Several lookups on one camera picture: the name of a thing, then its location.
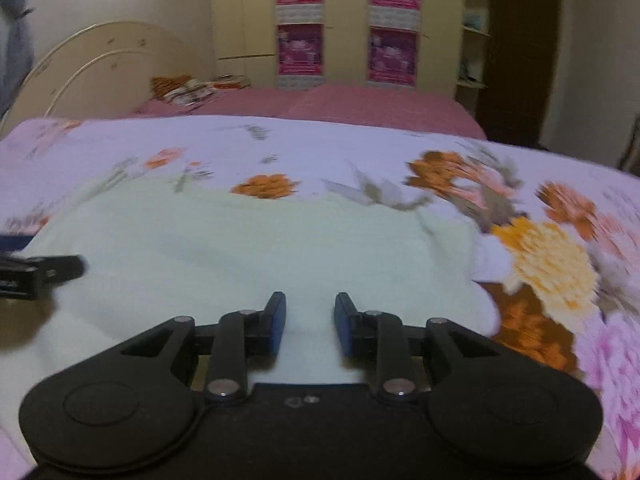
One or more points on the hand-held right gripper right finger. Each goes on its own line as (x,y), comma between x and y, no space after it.
(344,325)

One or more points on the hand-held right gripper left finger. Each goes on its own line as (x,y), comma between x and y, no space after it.
(275,325)

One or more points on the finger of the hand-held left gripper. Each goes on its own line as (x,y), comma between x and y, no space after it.
(62,267)
(12,241)

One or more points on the light green knitted sweater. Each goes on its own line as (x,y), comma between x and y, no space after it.
(225,250)

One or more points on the cream arched headboard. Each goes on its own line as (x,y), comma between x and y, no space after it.
(100,70)

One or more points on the grey hanging cloth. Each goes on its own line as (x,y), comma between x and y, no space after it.
(15,45)

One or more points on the orange patterned cloth pile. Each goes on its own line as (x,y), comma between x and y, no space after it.
(182,91)

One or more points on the floral lilac bedsheet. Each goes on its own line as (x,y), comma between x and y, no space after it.
(550,260)

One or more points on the pink bed cover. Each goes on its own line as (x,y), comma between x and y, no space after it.
(350,105)

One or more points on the cream corner shelf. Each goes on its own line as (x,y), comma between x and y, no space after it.
(475,60)

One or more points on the cream wardrobe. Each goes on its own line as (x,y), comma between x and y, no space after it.
(345,20)

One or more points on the dark wooden door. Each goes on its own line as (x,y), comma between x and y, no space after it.
(520,60)

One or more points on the light blue shelf ornament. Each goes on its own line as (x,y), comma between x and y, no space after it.
(476,20)

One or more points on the dark wooden chair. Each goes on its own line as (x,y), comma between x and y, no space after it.
(632,147)

